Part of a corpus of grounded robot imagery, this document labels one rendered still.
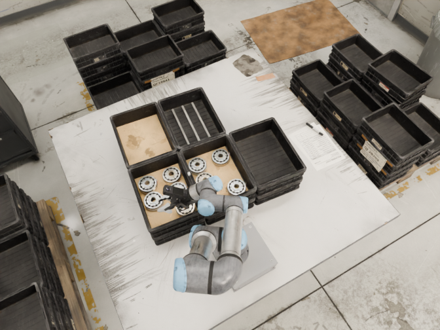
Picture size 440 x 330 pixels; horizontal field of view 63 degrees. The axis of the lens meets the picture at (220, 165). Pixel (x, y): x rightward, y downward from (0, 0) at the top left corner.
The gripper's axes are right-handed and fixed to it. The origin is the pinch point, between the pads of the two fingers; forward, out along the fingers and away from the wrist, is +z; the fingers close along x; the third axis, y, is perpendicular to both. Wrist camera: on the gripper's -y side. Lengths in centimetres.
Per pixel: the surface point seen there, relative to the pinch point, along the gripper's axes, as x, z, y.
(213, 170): 29.4, -16.1, 24.1
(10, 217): 23, 112, -20
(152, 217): 1.8, 12.8, 9.0
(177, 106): 77, -1, 6
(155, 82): 143, 38, 19
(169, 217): 1.2, 5.3, 14.2
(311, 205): 14, -54, 68
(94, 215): 11, 50, -1
